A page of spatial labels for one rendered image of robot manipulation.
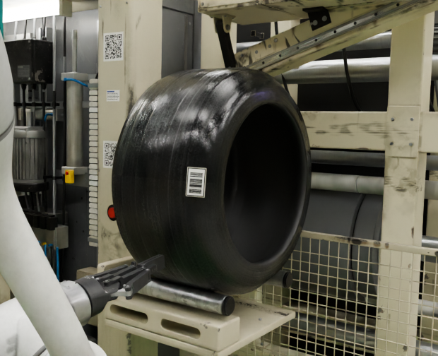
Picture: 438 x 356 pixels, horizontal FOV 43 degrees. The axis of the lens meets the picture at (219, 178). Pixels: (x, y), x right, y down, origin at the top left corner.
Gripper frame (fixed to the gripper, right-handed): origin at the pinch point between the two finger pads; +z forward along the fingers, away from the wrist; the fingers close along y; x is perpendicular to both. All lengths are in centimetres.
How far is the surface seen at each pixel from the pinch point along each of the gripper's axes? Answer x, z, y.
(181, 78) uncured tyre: -38.4, 20.9, 5.0
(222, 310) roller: 12.7, 11.1, -9.8
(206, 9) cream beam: -57, 55, 21
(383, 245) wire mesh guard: 10, 60, -29
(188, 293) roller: 10.8, 11.7, 0.0
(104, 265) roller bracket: 7.0, 8.4, 24.4
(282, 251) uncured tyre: 6.4, 36.1, -11.5
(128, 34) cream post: -50, 28, 27
